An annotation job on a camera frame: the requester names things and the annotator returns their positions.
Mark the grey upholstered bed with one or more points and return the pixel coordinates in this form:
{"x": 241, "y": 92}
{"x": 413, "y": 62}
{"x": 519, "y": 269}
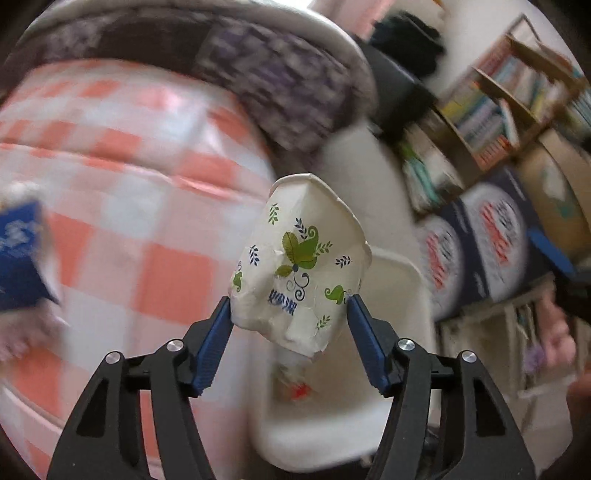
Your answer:
{"x": 138, "y": 41}

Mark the person's right hand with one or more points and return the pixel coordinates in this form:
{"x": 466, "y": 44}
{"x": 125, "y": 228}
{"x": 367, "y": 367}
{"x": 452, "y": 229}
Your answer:
{"x": 561, "y": 337}

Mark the row of tall books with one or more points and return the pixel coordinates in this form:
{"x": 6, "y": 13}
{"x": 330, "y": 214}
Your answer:
{"x": 531, "y": 78}

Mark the white plastic bin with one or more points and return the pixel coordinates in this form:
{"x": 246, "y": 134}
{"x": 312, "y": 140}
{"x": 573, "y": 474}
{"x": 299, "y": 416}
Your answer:
{"x": 332, "y": 415}

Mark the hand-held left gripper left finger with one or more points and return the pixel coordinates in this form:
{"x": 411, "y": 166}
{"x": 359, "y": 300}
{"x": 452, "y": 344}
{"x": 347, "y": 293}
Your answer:
{"x": 212, "y": 346}

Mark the brown cardboard box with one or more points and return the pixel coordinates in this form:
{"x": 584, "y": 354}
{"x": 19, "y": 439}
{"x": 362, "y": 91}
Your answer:
{"x": 554, "y": 184}

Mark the stack of books on floor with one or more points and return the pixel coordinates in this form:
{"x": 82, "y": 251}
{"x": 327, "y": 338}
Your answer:
{"x": 425, "y": 175}

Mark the leaf print paper cup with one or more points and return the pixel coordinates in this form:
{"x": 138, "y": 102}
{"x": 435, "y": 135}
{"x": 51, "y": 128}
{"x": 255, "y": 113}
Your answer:
{"x": 300, "y": 258}

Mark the blue cardboard box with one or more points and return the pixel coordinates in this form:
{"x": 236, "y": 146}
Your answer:
{"x": 23, "y": 258}

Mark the pile of dark clothes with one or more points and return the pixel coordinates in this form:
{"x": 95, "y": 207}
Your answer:
{"x": 406, "y": 37}

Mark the row of colourful books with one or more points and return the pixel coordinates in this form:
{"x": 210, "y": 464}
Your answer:
{"x": 485, "y": 129}

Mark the blue white printed carton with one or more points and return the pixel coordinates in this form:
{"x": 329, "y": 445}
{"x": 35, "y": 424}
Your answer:
{"x": 448, "y": 267}
{"x": 503, "y": 230}

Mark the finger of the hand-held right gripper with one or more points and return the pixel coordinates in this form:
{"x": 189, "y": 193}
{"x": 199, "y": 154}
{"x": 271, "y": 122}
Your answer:
{"x": 551, "y": 251}

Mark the white frame rack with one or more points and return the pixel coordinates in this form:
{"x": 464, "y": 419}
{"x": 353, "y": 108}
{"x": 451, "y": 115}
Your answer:
{"x": 508, "y": 323}

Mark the wooden bookshelf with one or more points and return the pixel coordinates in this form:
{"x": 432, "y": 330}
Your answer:
{"x": 521, "y": 50}

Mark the grey cartoon print quilt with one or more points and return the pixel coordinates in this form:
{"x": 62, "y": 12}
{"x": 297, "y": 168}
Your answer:
{"x": 332, "y": 32}

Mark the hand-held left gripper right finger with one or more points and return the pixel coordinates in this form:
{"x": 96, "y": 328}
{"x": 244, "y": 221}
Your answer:
{"x": 367, "y": 346}

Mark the pink checked tablecloth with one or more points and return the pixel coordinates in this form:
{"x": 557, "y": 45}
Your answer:
{"x": 138, "y": 207}

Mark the crumpled white tissue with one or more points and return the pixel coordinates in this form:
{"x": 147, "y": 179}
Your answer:
{"x": 16, "y": 194}

